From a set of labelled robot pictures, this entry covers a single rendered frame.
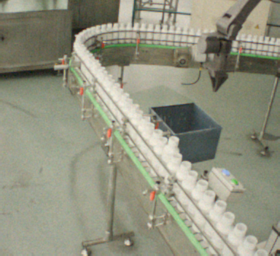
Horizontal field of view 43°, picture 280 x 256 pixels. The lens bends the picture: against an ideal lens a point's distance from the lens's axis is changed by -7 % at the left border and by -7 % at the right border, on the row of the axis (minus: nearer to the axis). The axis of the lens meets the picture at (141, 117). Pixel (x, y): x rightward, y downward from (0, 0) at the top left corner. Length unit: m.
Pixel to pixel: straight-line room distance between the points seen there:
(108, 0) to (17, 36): 2.65
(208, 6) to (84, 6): 2.32
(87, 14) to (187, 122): 4.68
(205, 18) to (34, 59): 2.53
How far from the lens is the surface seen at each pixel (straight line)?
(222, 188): 1.41
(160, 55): 3.17
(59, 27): 4.69
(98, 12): 6.84
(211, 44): 1.27
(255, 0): 1.34
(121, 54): 3.10
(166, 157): 1.44
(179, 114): 2.31
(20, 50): 4.69
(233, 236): 1.17
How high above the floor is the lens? 1.93
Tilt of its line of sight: 28 degrees down
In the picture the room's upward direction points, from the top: 7 degrees clockwise
